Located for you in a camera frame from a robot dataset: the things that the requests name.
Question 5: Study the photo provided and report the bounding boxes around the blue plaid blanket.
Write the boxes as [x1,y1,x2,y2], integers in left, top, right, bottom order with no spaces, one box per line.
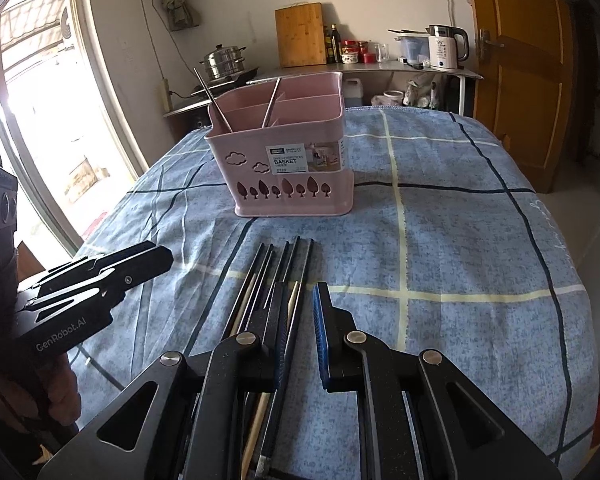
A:
[67,107,593,480]

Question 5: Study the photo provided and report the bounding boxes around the white window frame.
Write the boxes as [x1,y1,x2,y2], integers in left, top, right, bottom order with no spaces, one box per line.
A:
[0,0,146,261]

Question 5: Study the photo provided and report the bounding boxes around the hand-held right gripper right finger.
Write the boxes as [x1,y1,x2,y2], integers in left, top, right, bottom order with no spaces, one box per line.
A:
[312,281,563,480]

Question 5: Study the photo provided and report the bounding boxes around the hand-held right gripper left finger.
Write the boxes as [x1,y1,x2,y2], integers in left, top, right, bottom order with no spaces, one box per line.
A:
[36,282,293,480]

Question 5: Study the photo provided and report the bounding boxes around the white plastic canister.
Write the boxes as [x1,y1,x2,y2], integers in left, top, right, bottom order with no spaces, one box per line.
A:
[342,79,365,108]

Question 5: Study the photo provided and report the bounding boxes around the steel steamer pot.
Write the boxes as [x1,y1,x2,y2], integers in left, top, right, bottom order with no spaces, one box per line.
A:
[200,44,248,81]

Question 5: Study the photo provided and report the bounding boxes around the person's left hand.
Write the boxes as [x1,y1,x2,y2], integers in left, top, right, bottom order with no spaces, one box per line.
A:
[45,354,83,425]

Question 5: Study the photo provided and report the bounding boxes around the thin dark wall cable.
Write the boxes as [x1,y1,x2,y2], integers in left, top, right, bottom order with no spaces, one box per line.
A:
[139,0,168,81]

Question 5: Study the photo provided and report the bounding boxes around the low metal side table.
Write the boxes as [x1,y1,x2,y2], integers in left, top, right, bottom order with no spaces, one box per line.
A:
[162,95,216,141]

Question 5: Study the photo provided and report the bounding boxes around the metal chopstick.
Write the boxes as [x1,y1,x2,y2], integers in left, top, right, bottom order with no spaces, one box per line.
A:
[262,77,282,128]
[193,66,232,131]

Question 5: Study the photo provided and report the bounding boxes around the black induction cooker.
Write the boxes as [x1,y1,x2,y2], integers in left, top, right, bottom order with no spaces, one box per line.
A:
[190,67,261,98]

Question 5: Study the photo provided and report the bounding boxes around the wooden door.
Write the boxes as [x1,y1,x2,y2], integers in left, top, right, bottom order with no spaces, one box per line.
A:
[462,0,588,193]

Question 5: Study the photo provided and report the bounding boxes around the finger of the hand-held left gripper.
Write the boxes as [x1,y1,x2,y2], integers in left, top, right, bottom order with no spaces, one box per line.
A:
[20,271,137,321]
[34,241,175,297]

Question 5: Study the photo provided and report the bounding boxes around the pink plastic utensil basket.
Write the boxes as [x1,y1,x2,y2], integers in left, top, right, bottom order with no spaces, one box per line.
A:
[203,72,356,218]

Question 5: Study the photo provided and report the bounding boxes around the wooden cutting board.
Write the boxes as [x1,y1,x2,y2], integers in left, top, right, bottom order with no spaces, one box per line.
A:
[274,2,328,68]

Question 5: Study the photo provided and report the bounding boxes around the metal kitchen table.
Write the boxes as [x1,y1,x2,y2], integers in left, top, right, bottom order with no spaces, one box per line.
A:
[247,57,485,116]

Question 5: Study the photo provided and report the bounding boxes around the crumpled plastic bags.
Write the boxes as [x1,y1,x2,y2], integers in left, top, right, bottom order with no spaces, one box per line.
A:
[405,72,441,109]

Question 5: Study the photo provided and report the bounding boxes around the clear blue water pitcher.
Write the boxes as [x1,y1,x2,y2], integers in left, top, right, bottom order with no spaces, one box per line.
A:
[397,32,431,66]

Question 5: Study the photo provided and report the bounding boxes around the metal door handle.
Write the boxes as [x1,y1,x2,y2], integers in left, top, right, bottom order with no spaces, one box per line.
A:
[477,30,505,65]

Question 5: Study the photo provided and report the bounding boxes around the white electric kettle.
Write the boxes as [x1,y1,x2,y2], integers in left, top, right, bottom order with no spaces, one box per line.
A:
[426,24,470,71]

